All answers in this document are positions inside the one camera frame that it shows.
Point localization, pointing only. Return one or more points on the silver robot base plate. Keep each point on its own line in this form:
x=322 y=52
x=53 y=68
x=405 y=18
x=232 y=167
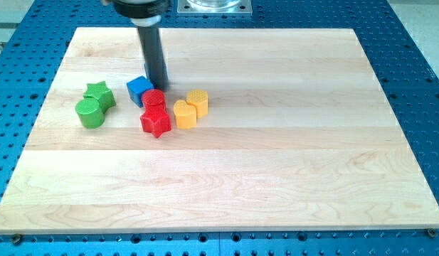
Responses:
x=191 y=7

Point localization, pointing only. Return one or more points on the blue cube block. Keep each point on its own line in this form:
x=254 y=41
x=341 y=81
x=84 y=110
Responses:
x=137 y=87

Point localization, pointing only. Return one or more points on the green cylinder block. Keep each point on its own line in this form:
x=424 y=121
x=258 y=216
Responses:
x=90 y=113

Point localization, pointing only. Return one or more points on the red star block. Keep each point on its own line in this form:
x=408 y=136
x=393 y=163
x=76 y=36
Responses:
x=155 y=121

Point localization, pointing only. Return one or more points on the yellow heart block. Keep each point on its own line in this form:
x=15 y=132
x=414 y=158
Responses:
x=185 y=115

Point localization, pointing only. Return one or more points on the green star block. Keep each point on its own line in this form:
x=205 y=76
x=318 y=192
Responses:
x=102 y=93

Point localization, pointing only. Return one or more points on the black robot arm flange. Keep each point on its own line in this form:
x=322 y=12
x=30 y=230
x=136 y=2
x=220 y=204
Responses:
x=143 y=13

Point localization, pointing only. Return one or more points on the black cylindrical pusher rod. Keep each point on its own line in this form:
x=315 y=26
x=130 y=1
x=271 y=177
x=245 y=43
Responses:
x=155 y=65

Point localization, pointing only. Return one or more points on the blue perforated metal table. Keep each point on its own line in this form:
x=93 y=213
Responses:
x=31 y=57

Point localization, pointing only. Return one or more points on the yellow hexagon block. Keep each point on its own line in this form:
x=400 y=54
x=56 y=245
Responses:
x=199 y=99

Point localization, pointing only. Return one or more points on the red cylinder block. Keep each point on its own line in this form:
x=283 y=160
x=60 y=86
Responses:
x=154 y=98

